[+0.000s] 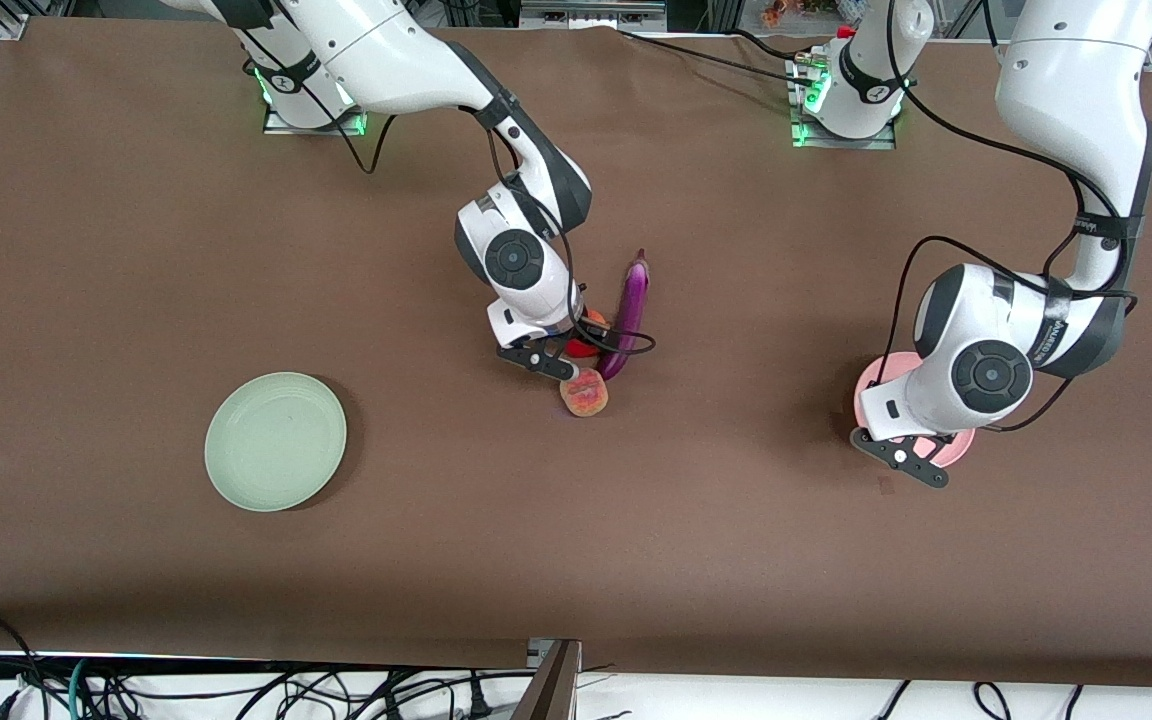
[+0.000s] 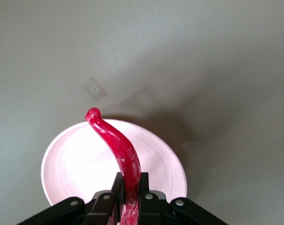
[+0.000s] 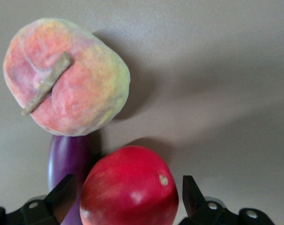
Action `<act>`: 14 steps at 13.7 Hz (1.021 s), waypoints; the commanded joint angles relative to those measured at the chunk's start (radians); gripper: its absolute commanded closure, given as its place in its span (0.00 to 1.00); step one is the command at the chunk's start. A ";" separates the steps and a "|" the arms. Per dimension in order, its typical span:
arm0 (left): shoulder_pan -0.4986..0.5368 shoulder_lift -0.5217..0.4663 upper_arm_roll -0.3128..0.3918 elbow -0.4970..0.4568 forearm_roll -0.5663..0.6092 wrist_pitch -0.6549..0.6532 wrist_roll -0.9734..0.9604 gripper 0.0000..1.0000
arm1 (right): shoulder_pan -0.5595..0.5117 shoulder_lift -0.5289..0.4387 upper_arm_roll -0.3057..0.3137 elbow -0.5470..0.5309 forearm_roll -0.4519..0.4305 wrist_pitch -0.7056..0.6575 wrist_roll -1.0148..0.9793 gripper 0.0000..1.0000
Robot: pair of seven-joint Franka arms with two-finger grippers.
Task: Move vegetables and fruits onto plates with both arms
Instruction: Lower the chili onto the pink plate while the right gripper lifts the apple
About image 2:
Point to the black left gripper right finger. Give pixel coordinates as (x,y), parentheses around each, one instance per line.
(151,208)

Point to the small rectangular tape patch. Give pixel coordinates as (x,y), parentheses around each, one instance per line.
(94,89)

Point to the pink round plate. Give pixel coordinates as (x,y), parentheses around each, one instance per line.
(74,164)

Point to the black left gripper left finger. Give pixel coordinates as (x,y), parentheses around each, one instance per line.
(102,211)

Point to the red chili pepper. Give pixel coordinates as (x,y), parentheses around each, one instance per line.
(123,150)

